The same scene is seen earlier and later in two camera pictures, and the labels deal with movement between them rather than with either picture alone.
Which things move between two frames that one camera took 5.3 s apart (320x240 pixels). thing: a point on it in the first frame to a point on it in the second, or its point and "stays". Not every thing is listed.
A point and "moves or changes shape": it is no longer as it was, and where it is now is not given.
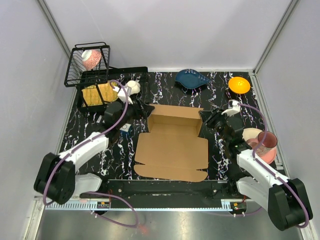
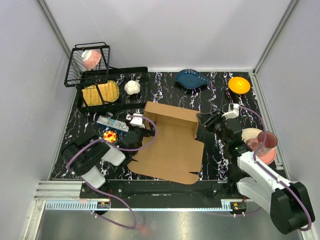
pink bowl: x=268 y=155 stays
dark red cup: x=269 y=144 stays
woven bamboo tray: x=92 y=98 stays
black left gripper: x=141 y=110 to x=147 y=132
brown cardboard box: x=172 y=150 moves or changes shape
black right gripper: x=210 y=117 stays
